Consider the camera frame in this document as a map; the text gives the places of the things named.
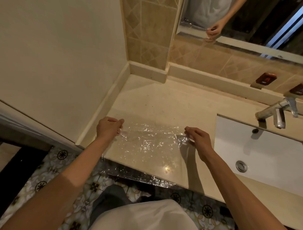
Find chrome faucet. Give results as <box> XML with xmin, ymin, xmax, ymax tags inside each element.
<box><xmin>255</xmin><ymin>97</ymin><xmax>299</xmax><ymax>129</ymax></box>

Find person's dark grey trousers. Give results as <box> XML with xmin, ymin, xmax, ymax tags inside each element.
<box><xmin>89</xmin><ymin>184</ymin><xmax>133</xmax><ymax>224</ymax></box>

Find person's right hand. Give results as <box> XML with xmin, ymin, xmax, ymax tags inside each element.
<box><xmin>184</xmin><ymin>127</ymin><xmax>215</xmax><ymax>162</ymax></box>

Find person's left forearm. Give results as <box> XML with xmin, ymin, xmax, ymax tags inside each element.
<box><xmin>0</xmin><ymin>139</ymin><xmax>114</xmax><ymax>230</ymax></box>

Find white sink basin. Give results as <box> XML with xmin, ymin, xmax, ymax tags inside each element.
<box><xmin>214</xmin><ymin>114</ymin><xmax>303</xmax><ymax>198</ymax></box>

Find person's left hand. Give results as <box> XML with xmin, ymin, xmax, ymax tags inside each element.
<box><xmin>96</xmin><ymin>117</ymin><xmax>125</xmax><ymax>143</ymax></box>

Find person's white shirt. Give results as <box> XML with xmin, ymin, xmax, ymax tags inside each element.
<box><xmin>89</xmin><ymin>199</ymin><xmax>199</xmax><ymax>230</ymax></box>

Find chrome sink drain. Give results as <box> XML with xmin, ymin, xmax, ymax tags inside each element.
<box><xmin>235</xmin><ymin>160</ymin><xmax>248</xmax><ymax>172</ymax></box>

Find clear plastic wrap sheet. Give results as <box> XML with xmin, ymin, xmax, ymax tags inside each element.
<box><xmin>100</xmin><ymin>123</ymin><xmax>197</xmax><ymax>188</ymax></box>

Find wall mirror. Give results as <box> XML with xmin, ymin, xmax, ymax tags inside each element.
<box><xmin>176</xmin><ymin>0</ymin><xmax>303</xmax><ymax>60</ymax></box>

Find person's right forearm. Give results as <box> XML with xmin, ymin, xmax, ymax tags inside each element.
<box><xmin>200</xmin><ymin>150</ymin><xmax>289</xmax><ymax>230</ymax></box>

